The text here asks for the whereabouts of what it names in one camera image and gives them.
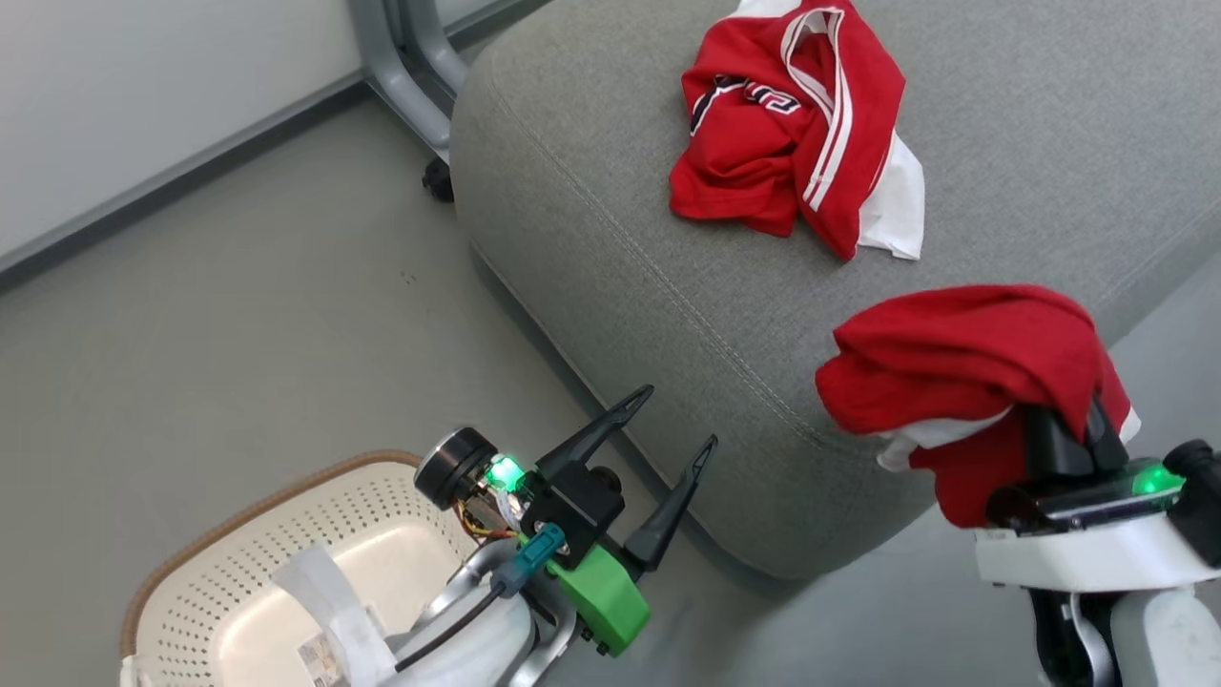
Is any white label wrap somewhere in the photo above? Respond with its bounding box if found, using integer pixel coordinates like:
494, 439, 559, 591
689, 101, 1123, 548
270, 542, 399, 687

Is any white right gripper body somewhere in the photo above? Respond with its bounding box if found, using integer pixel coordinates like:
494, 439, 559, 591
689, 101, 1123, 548
972, 460, 1221, 593

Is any cream perforated laundry basket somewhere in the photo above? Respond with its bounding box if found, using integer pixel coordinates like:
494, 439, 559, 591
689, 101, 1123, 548
118, 449, 499, 687

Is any teal cable connector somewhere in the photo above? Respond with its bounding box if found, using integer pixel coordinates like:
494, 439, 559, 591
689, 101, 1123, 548
494, 522, 567, 599

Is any red jersey with white trim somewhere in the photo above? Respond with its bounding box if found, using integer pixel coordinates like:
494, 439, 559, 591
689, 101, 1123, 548
668, 0, 927, 264

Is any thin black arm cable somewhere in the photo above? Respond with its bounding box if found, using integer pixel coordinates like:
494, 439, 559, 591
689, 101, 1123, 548
394, 584, 508, 675

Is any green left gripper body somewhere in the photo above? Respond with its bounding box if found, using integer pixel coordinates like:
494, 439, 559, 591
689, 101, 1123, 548
520, 463, 652, 658

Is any plain red garment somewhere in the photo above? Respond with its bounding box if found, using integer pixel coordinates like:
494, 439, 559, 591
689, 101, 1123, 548
815, 283, 1143, 531

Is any grey fabric sofa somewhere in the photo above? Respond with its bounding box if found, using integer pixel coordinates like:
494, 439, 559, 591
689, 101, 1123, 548
448, 0, 1221, 584

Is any grey forked partition leg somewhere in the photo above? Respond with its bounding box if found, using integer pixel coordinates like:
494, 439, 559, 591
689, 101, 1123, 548
346, 0, 483, 165

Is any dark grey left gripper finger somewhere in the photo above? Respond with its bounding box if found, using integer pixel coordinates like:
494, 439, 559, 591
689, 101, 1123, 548
537, 385, 655, 472
624, 435, 719, 573

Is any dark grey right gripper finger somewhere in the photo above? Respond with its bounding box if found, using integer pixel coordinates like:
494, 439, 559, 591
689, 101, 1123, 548
1085, 395, 1131, 473
1024, 405, 1097, 482

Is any black caster wheel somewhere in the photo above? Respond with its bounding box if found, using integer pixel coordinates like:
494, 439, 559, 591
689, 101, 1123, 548
422, 156, 458, 204

